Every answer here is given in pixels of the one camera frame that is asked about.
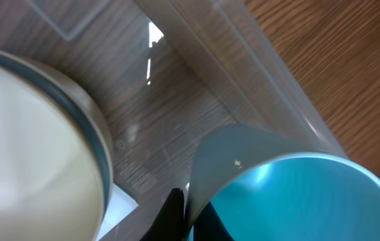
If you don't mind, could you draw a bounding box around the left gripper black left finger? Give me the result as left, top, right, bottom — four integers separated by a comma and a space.
140, 188, 184, 241

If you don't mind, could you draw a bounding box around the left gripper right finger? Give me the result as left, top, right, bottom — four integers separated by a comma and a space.
193, 202, 234, 241

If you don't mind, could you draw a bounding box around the small light blue cup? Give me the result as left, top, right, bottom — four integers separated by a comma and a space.
184, 125, 380, 240

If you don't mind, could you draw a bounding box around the cream bowl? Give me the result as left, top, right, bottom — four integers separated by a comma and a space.
0, 66, 105, 240
0, 43, 114, 202

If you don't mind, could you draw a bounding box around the clear plastic storage bin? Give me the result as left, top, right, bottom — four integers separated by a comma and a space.
0, 1, 344, 240

